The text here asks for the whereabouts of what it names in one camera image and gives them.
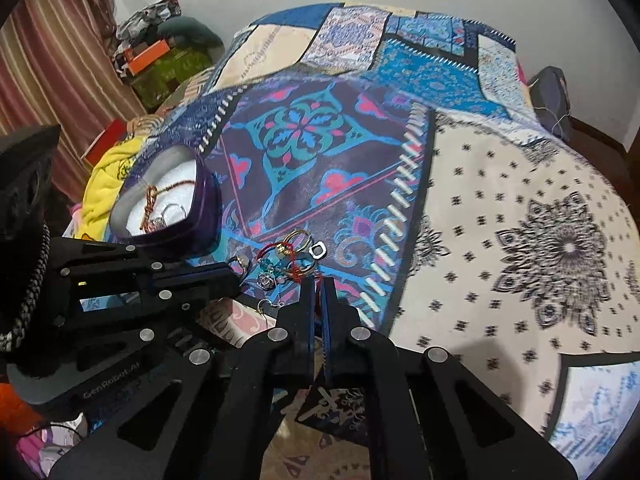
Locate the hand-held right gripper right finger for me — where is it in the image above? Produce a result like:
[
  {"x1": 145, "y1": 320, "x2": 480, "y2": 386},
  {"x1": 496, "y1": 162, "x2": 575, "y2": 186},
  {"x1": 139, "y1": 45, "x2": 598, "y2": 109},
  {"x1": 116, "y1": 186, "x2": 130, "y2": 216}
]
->
[{"x1": 320, "y1": 276, "x2": 578, "y2": 480}]

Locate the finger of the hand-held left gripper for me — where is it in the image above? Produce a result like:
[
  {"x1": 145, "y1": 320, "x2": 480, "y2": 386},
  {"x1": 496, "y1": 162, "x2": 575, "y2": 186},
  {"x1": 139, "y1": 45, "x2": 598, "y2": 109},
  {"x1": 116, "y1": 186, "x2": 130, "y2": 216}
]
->
[
  {"x1": 46, "y1": 236, "x2": 246, "y2": 313},
  {"x1": 50, "y1": 302, "x2": 221, "y2": 361}
]

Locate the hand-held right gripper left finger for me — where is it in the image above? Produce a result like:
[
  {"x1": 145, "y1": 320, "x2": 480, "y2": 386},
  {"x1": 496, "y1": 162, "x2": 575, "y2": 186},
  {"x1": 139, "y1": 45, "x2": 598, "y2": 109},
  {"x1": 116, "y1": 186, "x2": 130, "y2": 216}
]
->
[{"x1": 47, "y1": 277, "x2": 321, "y2": 480}]

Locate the red thread bracelet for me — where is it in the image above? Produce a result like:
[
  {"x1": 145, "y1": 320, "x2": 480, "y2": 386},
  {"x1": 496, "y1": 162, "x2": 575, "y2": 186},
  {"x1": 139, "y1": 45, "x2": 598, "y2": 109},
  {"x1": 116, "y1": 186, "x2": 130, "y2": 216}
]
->
[{"x1": 259, "y1": 241, "x2": 322, "y2": 282}]

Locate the purple heart-shaped jewelry box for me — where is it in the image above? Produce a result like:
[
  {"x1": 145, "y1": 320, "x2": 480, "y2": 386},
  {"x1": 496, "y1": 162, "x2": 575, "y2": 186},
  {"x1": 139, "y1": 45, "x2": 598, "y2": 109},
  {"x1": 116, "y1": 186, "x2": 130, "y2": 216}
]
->
[{"x1": 109, "y1": 146, "x2": 224, "y2": 262}]

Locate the yellow cloth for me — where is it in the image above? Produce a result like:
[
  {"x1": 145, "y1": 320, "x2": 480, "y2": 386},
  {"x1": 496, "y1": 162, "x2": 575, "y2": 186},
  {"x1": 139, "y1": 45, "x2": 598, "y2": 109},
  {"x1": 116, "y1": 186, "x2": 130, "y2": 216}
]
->
[{"x1": 75, "y1": 135, "x2": 147, "y2": 239}]

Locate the red box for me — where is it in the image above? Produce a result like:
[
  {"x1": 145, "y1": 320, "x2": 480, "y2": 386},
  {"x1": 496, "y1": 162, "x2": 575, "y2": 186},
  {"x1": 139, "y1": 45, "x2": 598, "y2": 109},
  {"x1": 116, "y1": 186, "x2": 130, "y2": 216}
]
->
[{"x1": 81, "y1": 119, "x2": 129, "y2": 166}]

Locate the pink cloth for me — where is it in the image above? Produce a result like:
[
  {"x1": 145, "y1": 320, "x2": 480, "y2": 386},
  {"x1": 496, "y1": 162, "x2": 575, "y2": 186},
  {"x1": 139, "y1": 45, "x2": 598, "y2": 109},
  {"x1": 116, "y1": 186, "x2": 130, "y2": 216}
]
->
[{"x1": 14, "y1": 422, "x2": 88, "y2": 480}]

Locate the striped curtain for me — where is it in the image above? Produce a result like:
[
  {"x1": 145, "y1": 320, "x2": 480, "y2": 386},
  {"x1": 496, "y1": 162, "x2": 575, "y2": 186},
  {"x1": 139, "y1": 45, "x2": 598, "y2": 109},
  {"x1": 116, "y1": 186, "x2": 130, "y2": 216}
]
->
[{"x1": 0, "y1": 0, "x2": 128, "y2": 203}]

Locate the green patterned bag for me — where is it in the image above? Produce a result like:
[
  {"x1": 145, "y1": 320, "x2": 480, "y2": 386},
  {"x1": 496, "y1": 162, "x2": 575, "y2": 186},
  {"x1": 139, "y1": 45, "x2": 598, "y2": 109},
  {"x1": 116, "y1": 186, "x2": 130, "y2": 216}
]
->
[{"x1": 129, "y1": 46, "x2": 217, "y2": 112}]

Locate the orange box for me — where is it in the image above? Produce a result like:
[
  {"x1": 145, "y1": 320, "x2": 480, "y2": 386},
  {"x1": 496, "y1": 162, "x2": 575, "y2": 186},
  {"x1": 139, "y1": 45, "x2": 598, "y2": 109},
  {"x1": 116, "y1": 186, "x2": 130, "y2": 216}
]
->
[{"x1": 124, "y1": 39, "x2": 171, "y2": 77}]

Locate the patchwork printed bedspread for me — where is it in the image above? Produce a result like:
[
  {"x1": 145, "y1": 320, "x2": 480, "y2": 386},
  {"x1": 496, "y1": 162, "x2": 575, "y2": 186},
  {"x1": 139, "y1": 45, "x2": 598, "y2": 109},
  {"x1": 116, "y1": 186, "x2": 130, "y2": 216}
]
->
[{"x1": 75, "y1": 2, "x2": 640, "y2": 480}]

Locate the black white printed bag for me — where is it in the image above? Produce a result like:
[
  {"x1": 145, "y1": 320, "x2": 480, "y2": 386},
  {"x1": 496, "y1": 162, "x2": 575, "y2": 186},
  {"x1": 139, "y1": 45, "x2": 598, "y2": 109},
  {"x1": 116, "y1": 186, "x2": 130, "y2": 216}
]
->
[{"x1": 114, "y1": 0, "x2": 184, "y2": 43}]

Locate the grey green pillow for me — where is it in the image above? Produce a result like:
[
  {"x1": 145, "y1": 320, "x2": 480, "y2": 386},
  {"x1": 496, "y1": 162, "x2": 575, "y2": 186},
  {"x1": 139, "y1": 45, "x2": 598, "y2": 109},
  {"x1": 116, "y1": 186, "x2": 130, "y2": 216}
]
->
[{"x1": 162, "y1": 16, "x2": 226, "y2": 63}]

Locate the black white braided cord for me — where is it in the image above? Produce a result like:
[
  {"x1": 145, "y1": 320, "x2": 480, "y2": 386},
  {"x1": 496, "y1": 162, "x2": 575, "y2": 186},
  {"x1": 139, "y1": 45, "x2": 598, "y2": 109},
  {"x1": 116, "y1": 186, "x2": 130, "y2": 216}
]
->
[{"x1": 0, "y1": 224, "x2": 52, "y2": 357}]

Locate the gold ring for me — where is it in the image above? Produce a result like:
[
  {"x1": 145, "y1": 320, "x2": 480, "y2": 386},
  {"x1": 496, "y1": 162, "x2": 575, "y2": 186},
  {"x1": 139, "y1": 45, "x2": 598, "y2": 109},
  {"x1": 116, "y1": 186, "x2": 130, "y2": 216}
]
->
[{"x1": 281, "y1": 229, "x2": 315, "y2": 254}]

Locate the silver ring with stone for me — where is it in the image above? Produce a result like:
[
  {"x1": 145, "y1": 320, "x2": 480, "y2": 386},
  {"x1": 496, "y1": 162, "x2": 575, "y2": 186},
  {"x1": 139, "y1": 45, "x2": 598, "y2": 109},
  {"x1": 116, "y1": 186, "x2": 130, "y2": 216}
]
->
[{"x1": 152, "y1": 202, "x2": 187, "y2": 228}]

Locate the brown cord necklace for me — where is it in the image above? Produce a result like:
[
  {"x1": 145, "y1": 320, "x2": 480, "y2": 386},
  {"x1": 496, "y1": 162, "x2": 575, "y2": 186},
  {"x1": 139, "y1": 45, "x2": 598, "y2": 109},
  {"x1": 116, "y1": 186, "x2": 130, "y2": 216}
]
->
[{"x1": 140, "y1": 180, "x2": 193, "y2": 233}]

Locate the dark bag by wall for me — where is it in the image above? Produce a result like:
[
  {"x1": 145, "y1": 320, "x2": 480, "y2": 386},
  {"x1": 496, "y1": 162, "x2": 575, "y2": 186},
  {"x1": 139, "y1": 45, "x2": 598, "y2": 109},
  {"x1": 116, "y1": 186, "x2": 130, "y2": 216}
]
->
[{"x1": 526, "y1": 65, "x2": 572, "y2": 133}]

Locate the wooden bed frame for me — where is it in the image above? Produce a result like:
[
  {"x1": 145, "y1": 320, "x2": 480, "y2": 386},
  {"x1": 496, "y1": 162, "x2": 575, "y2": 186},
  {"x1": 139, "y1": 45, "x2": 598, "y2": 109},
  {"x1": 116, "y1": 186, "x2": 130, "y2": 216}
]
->
[{"x1": 564, "y1": 114, "x2": 640, "y2": 173}]

